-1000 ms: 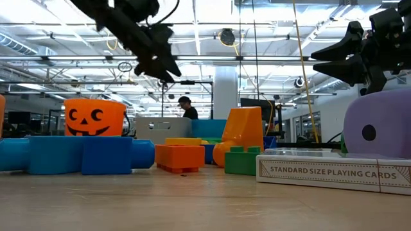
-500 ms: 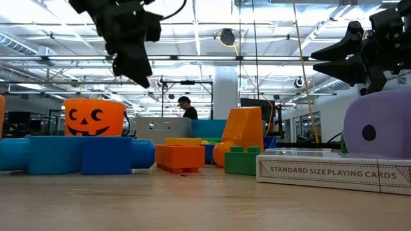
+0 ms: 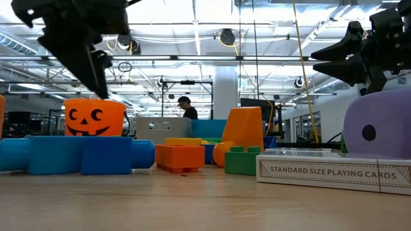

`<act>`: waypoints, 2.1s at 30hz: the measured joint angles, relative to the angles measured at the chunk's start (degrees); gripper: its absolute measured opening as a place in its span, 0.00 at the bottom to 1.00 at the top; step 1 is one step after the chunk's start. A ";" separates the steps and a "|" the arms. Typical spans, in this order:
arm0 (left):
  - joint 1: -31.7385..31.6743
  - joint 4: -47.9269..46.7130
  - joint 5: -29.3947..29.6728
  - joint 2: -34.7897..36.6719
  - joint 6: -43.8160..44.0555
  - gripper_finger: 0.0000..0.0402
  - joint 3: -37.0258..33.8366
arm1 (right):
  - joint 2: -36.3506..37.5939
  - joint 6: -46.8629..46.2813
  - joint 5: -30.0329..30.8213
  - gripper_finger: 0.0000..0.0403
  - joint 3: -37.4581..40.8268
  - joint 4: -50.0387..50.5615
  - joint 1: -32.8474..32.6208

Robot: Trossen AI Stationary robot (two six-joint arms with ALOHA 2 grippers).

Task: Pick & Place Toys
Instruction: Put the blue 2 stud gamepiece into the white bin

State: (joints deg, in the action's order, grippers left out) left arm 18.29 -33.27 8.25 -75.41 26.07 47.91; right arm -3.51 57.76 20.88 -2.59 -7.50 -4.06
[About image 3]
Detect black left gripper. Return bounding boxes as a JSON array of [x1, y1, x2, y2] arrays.
[[11, 0, 130, 99]]

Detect black metal frame rig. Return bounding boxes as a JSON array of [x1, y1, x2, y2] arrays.
[[161, 80, 214, 120]]

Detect purple foam die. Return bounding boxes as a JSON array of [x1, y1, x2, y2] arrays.
[[342, 89, 411, 160]]

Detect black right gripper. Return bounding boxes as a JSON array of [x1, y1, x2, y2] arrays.
[[310, 0, 411, 94]]

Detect person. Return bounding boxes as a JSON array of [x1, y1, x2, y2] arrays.
[[177, 96, 199, 120]]

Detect white building column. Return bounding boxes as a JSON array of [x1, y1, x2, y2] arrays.
[[213, 66, 240, 120]]

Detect light blue rounded block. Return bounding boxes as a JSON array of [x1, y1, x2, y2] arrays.
[[0, 136, 86, 176]]

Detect black monitor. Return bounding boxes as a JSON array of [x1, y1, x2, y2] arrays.
[[240, 98, 276, 123]]

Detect dark blue toy brick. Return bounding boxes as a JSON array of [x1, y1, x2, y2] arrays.
[[263, 136, 277, 150], [201, 143, 216, 164]]

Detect blue toy block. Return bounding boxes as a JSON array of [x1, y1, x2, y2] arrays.
[[81, 137, 156, 176]]

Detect orange pumpkin face bucket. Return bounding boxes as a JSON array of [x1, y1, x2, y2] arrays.
[[63, 98, 128, 137]]

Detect white card with print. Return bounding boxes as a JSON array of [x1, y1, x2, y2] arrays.
[[256, 148, 411, 196]]

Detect orange toy block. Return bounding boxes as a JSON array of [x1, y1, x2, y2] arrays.
[[213, 107, 265, 168]]

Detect small green toy brick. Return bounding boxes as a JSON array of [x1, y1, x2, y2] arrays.
[[224, 146, 261, 176]]

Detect light grey plastic bin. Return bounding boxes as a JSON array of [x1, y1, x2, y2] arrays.
[[134, 117, 193, 145]]

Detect red orange toy brick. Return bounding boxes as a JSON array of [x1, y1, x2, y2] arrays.
[[155, 144, 206, 174]]

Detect yellow hanging cable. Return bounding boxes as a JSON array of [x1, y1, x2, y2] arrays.
[[291, 0, 320, 144]]

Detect teal plastic tray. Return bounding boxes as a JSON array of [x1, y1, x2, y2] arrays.
[[191, 119, 227, 139]]

